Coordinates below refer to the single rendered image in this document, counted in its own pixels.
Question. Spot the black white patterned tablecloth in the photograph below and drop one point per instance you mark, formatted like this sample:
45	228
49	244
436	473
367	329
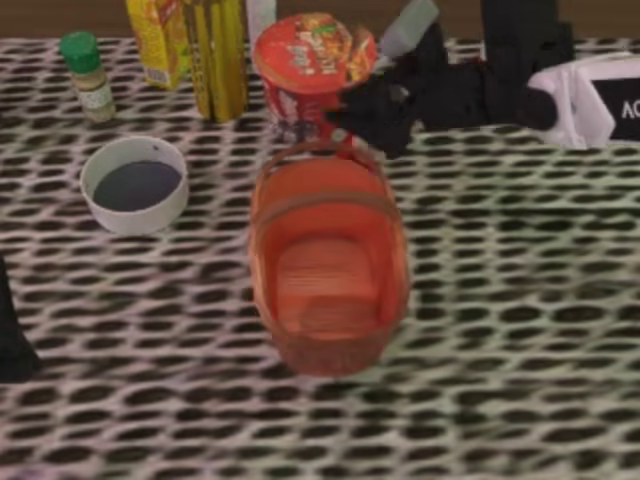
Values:
500	300

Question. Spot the white bowl dark inside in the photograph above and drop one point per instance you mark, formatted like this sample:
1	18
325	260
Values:
135	185

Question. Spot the grey plastic bottle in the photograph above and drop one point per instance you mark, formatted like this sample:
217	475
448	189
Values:
405	30

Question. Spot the white bottle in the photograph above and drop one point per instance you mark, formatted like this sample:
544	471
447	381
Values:
261	15

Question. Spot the dark yellow ribbed bottle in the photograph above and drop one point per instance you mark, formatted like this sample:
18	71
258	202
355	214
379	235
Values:
220	60

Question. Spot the green lid spice jar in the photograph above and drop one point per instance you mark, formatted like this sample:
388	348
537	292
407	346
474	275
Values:
90	80

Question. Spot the red instant noodle cup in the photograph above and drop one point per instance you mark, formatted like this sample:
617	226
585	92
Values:
310	60

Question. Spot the yellow juice carton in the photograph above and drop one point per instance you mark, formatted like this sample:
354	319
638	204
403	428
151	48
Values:
160	40

